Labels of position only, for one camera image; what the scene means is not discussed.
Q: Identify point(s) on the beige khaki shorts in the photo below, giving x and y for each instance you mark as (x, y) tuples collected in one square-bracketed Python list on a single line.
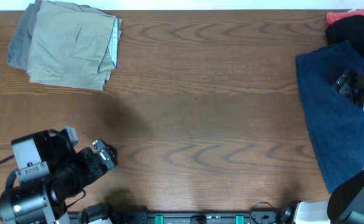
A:
[(73, 46)]

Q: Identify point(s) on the black garment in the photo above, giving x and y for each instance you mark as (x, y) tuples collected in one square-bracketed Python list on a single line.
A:
[(348, 29)]

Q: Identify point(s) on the navy blue shorts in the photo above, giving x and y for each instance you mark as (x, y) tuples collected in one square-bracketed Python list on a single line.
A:
[(334, 123)]

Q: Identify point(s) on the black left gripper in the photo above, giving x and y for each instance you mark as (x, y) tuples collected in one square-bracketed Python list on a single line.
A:
[(94, 167)]

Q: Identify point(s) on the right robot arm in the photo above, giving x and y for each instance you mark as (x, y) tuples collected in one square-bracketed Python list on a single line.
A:
[(346, 202)]

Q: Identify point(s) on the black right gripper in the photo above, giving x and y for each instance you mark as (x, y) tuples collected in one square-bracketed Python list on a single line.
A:
[(346, 84)]

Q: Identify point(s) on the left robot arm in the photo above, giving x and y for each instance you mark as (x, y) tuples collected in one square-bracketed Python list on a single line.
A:
[(49, 171)]

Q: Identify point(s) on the folded grey shorts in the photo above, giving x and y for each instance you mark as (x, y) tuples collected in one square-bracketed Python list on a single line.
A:
[(17, 56)]

